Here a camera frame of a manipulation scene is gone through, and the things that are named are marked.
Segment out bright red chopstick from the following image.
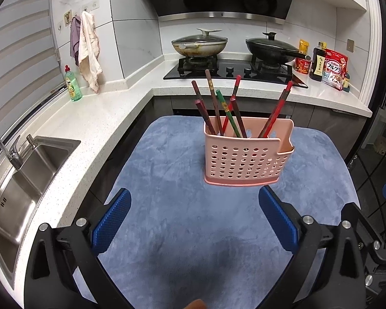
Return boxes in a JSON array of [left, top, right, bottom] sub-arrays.
[[259, 81, 294, 138]]

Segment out chrome faucet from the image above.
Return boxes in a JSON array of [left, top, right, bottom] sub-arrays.
[[0, 136, 23, 170]]

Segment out stainless steel sink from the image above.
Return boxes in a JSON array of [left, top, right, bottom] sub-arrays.
[[0, 136, 81, 287]]

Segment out person's left hand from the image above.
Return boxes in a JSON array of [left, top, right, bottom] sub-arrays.
[[184, 298, 207, 309]]

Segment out steel wok with glass lid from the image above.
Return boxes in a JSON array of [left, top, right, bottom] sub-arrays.
[[171, 28, 228, 58]]

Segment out maroon chopstick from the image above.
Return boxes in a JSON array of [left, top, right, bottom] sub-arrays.
[[194, 99, 216, 135]]

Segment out blue fuzzy table mat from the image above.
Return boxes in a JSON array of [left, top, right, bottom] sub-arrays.
[[72, 114, 361, 309]]

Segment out red cereal bag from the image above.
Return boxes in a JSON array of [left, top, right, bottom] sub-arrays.
[[322, 49, 349, 91]]

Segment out dark soy sauce bottle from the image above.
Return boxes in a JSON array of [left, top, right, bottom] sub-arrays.
[[309, 42, 327, 82]]

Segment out brown chopstick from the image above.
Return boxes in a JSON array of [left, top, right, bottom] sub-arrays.
[[205, 69, 223, 136]]

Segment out black wok with lid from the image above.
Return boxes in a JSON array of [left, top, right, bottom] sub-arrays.
[[245, 32, 306, 66]]

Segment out blue yellow small container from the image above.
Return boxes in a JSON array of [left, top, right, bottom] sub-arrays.
[[342, 73, 351, 93]]

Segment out red instant noodle cup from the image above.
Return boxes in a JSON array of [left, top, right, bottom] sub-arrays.
[[294, 58, 312, 75]]

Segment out green chopstick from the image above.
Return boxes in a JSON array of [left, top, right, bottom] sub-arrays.
[[216, 90, 240, 138]]

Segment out purple-red chopstick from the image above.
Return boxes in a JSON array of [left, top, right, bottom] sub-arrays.
[[230, 96, 248, 138]]

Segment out white hanging towel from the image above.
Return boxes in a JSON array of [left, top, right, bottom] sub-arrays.
[[78, 11, 103, 93]]

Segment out purple hanging cloth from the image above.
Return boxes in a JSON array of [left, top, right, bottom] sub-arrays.
[[70, 15, 81, 66]]

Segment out black gas stove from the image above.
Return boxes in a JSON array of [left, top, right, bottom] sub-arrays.
[[164, 56, 308, 89]]

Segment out white window blinds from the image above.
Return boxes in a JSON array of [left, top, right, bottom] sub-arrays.
[[0, 0, 63, 138]]

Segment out pink perforated utensil basket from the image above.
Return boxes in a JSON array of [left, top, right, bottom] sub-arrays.
[[204, 117, 294, 187]]

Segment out yellow snack packet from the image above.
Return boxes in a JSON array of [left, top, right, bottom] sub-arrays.
[[299, 39, 310, 55]]

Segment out green dish soap bottle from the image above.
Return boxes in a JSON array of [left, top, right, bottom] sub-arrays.
[[65, 65, 83, 102]]

